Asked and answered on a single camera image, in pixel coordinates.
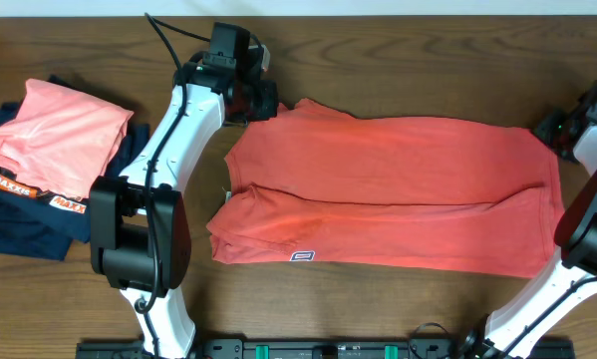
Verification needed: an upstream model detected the folded pink shirt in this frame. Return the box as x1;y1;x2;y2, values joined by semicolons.
0;79;134;198

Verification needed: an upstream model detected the red t-shirt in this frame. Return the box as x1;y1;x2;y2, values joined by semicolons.
208;99;564;278

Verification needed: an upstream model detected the folded navy Maxxis shirt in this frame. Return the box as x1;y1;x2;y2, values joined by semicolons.
0;76;149;260

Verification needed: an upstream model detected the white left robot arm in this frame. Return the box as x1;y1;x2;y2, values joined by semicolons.
90;62;278;358

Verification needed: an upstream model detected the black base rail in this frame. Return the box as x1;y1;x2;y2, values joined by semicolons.
76;337;576;359

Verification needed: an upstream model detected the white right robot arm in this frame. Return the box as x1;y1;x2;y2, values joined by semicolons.
469;111;597;358

